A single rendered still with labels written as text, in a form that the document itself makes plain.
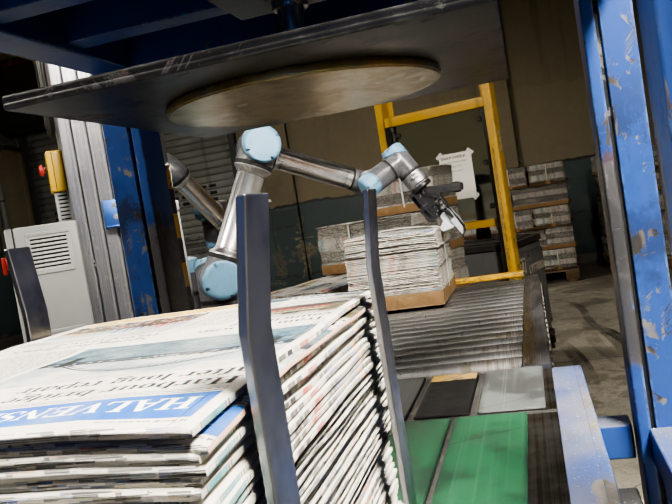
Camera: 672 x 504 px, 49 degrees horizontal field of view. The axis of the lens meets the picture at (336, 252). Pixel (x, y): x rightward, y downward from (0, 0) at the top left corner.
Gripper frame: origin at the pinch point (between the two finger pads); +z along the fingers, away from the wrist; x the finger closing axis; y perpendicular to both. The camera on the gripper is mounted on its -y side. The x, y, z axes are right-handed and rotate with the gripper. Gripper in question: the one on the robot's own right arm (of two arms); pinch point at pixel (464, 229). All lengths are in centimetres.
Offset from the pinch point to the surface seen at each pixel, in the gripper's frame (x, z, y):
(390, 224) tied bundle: -102, -24, 35
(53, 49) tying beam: 133, -62, 19
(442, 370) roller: 97, 19, 11
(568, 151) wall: -750, 3, -87
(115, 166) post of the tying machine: 112, -50, 32
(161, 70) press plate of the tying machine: 166, -32, -3
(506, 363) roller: 97, 25, 0
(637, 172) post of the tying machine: 112, 10, -38
